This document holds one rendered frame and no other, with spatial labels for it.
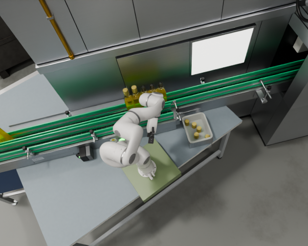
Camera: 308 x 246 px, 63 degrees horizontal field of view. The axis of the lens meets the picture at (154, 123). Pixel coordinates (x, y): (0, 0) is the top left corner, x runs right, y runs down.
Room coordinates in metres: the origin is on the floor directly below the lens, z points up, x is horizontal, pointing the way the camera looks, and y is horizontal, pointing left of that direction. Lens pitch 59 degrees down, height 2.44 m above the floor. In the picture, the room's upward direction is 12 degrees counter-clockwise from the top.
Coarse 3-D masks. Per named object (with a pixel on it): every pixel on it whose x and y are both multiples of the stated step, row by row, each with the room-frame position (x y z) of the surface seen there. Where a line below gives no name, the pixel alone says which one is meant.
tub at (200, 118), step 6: (192, 114) 0.95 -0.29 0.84; (198, 114) 0.94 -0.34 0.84; (204, 114) 0.92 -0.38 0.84; (192, 120) 0.93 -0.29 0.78; (198, 120) 0.92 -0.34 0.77; (204, 120) 0.89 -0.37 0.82; (186, 126) 0.89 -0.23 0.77; (204, 126) 0.86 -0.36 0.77; (186, 132) 0.81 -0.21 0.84; (192, 132) 0.84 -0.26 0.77; (204, 132) 0.81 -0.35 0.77; (210, 132) 0.77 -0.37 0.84; (192, 138) 0.79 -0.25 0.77; (198, 138) 0.78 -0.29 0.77; (204, 138) 0.74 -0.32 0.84; (210, 138) 0.73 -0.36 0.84
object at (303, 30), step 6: (300, 6) 1.20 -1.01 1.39; (306, 12) 1.13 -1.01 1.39; (294, 18) 1.20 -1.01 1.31; (306, 18) 1.11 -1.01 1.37; (294, 24) 1.18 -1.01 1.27; (300, 24) 1.13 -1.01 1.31; (306, 24) 1.09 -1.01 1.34; (294, 30) 1.16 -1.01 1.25; (300, 30) 1.11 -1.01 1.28; (306, 30) 1.07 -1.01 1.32; (300, 36) 1.09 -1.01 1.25; (306, 36) 1.05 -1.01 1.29; (306, 42) 1.02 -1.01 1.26
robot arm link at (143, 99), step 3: (144, 93) 0.84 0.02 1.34; (147, 93) 0.84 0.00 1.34; (150, 93) 0.86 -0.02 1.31; (153, 93) 0.86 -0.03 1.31; (156, 93) 0.86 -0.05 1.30; (159, 93) 0.86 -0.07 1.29; (141, 96) 0.83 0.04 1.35; (144, 96) 0.82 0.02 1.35; (147, 96) 0.81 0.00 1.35; (159, 96) 0.83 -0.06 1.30; (162, 96) 0.84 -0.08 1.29; (141, 99) 0.81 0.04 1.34; (144, 99) 0.80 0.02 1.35; (147, 99) 0.80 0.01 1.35; (141, 102) 0.80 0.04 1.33; (144, 102) 0.79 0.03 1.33; (144, 105) 0.79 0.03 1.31
